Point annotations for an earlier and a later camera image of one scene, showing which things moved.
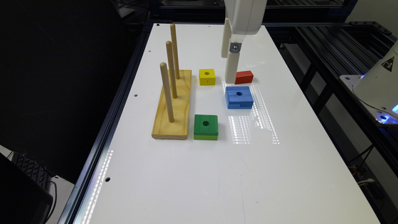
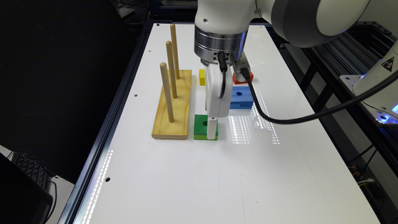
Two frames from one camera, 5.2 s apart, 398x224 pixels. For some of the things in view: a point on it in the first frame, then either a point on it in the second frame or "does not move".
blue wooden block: (238, 98) does not move
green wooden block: (206, 127) does not move
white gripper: (246, 17) to (216, 106)
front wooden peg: (165, 74) does not move
